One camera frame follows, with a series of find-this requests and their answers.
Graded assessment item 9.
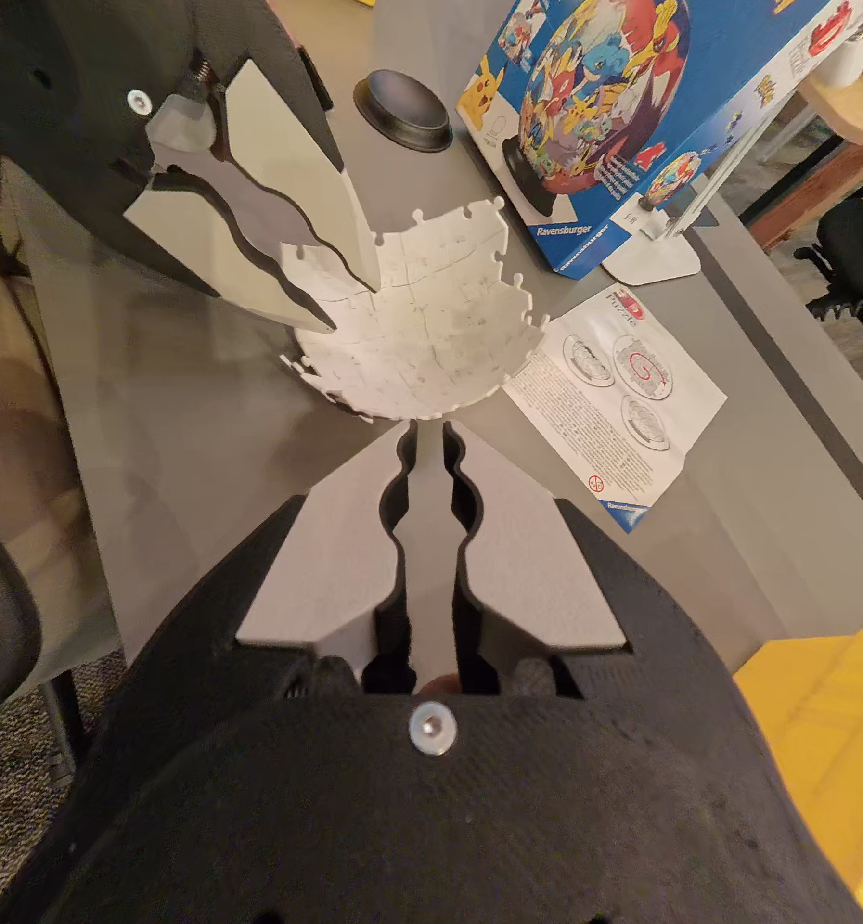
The yellow plastic bin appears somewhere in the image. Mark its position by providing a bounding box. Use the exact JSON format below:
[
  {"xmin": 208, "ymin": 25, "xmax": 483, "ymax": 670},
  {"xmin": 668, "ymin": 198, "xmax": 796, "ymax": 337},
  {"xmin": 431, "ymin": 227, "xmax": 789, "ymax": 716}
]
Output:
[{"xmin": 732, "ymin": 627, "xmax": 863, "ymax": 924}]

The black office chair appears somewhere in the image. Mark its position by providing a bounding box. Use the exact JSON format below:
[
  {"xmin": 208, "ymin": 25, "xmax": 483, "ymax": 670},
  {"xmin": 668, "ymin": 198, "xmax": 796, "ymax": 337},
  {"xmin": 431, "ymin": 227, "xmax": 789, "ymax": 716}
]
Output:
[{"xmin": 794, "ymin": 197, "xmax": 863, "ymax": 349}]

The person's beige trouser leg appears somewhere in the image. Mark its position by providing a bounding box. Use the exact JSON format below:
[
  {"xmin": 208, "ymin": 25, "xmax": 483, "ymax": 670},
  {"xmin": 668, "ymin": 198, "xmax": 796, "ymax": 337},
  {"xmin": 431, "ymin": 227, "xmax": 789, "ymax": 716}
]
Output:
[{"xmin": 0, "ymin": 108, "xmax": 127, "ymax": 695}]

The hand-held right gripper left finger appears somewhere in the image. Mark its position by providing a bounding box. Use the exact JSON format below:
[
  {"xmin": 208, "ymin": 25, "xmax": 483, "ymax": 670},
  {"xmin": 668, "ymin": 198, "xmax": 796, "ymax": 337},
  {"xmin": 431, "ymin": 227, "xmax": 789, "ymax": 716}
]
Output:
[{"xmin": 235, "ymin": 421, "xmax": 419, "ymax": 694}]

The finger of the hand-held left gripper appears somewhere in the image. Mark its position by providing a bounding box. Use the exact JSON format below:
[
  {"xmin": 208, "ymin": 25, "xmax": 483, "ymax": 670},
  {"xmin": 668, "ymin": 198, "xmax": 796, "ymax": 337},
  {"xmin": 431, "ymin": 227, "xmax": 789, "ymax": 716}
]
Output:
[
  {"xmin": 123, "ymin": 169, "xmax": 340, "ymax": 336},
  {"xmin": 220, "ymin": 58, "xmax": 383, "ymax": 295}
]

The partly built puzzle ball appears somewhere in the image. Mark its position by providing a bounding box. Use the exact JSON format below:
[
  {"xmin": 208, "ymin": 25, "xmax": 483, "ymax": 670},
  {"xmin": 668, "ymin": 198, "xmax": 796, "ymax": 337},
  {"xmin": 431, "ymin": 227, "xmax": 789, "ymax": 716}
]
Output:
[{"xmin": 278, "ymin": 196, "xmax": 553, "ymax": 422}]

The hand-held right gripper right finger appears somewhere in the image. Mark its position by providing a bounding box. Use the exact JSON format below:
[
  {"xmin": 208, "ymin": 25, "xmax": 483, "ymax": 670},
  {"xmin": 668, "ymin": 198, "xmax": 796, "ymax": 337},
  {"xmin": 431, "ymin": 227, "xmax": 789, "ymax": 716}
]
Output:
[{"xmin": 443, "ymin": 421, "xmax": 630, "ymax": 694}]

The blue puzzle box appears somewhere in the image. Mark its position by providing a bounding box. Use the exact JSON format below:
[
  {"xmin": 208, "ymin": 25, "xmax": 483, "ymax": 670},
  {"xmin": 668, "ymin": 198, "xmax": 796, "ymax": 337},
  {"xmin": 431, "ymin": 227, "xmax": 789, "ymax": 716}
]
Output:
[{"xmin": 455, "ymin": 0, "xmax": 857, "ymax": 281}]

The black round ball stand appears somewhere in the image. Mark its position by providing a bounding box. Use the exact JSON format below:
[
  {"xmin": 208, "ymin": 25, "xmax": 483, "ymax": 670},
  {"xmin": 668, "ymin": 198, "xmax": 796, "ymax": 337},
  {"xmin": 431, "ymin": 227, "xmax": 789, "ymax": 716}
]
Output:
[{"xmin": 352, "ymin": 68, "xmax": 455, "ymax": 154}]

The white instruction leaflet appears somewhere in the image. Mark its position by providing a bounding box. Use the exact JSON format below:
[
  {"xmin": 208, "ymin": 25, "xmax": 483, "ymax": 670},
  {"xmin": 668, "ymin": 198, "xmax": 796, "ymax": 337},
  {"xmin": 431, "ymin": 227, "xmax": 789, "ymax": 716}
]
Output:
[{"xmin": 502, "ymin": 283, "xmax": 730, "ymax": 537}]

